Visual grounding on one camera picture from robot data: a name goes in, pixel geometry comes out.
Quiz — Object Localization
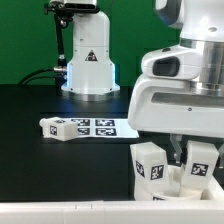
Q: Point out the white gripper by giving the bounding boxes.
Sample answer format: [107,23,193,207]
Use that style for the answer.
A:
[128,75,224,163]

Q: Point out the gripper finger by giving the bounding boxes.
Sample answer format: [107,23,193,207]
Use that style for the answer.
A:
[218,143,224,167]

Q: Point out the white round stool seat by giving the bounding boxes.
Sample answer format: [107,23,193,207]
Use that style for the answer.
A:
[133,163,205,202]

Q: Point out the white L-shaped obstacle fence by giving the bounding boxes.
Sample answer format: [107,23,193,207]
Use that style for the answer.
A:
[0,178,224,224]

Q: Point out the white marker sheet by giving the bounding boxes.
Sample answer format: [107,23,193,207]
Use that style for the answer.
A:
[70,118,139,139]

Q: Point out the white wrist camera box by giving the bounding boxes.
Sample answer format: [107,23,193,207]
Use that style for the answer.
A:
[141,45,202,80]

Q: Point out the black cables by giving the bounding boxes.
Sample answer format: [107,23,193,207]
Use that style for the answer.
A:
[17,66,68,87]

